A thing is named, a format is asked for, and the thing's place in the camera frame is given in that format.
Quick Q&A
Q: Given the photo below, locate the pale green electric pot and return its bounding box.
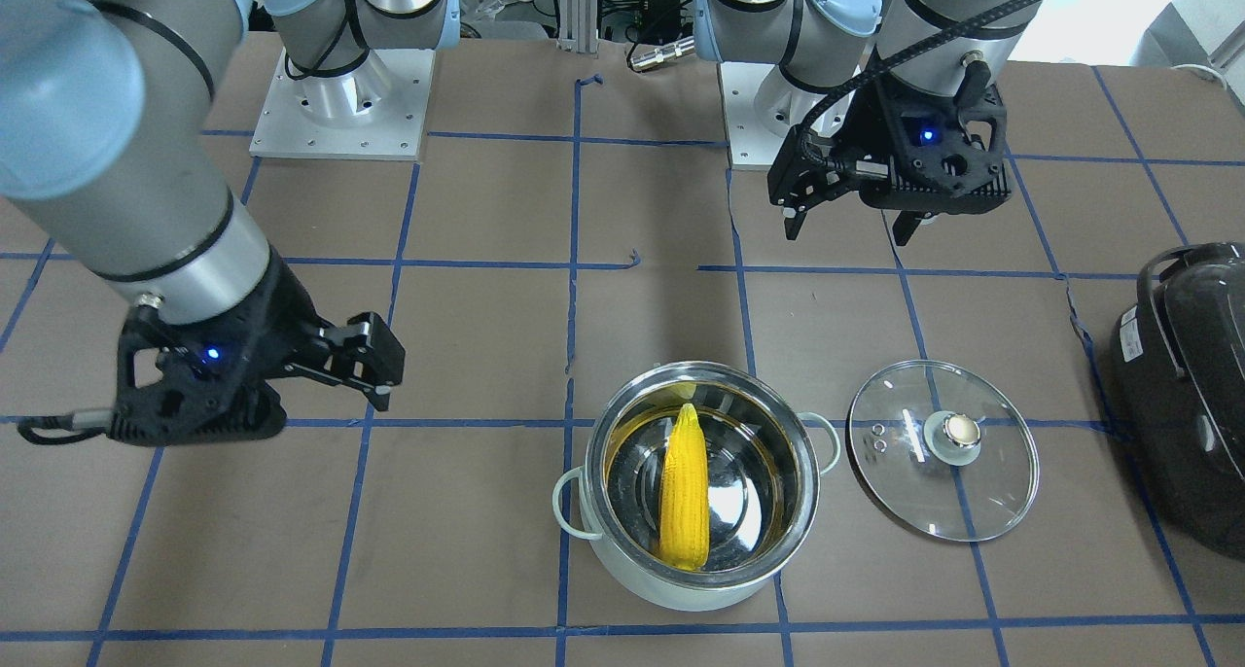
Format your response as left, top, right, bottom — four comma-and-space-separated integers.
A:
552, 361, 843, 613

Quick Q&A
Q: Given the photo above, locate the glass pot lid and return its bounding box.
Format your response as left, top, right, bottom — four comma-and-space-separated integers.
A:
845, 360, 1041, 543

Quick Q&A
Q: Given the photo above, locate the aluminium frame post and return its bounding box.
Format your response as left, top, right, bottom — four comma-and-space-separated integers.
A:
554, 0, 600, 58

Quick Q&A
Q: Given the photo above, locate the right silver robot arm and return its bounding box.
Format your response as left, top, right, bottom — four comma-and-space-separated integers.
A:
2, 0, 461, 448

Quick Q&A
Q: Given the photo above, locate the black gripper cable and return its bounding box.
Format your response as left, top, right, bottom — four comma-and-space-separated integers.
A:
798, 0, 1106, 177

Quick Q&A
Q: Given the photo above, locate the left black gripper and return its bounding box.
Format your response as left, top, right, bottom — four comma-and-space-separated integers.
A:
766, 61, 1013, 246

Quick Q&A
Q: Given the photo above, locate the black rice cooker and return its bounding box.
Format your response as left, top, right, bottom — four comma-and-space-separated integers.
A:
1109, 241, 1244, 559

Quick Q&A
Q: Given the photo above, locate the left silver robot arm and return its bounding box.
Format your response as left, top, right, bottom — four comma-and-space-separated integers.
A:
693, 0, 1045, 246

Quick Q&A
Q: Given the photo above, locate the yellow corn cob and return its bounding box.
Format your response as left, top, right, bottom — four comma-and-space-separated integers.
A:
655, 403, 710, 572

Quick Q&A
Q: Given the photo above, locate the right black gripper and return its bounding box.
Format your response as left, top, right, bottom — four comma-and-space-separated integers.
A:
106, 254, 408, 445

